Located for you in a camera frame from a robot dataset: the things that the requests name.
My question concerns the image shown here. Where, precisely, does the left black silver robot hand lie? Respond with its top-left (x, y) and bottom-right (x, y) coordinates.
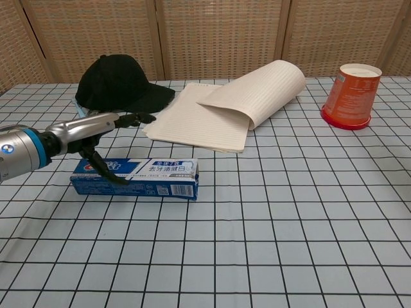
top-left (44, 112), bottom-right (157, 187)

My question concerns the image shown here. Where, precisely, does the blue toothpaste carton box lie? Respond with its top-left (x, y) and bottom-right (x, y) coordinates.
top-left (70, 157), bottom-right (200, 201)

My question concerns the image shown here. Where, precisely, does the black baseball cap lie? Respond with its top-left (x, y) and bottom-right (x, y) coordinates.
top-left (75, 54), bottom-right (177, 114)

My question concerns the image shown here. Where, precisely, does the woven rattan screen panel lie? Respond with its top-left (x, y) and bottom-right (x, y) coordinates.
top-left (21, 0), bottom-right (166, 85)
top-left (282, 0), bottom-right (405, 80)
top-left (155, 0), bottom-right (292, 81)
top-left (0, 0), bottom-right (54, 92)
top-left (393, 0), bottom-right (411, 78)

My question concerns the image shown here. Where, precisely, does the open lined paper notebook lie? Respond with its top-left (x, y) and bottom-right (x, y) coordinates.
top-left (142, 60), bottom-right (306, 154)

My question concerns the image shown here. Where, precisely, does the blue checked tablecloth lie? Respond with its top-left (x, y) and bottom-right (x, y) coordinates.
top-left (0, 76), bottom-right (411, 308)

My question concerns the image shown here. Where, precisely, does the upturned orange paper cup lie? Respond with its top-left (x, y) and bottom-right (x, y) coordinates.
top-left (320, 63), bottom-right (383, 130)

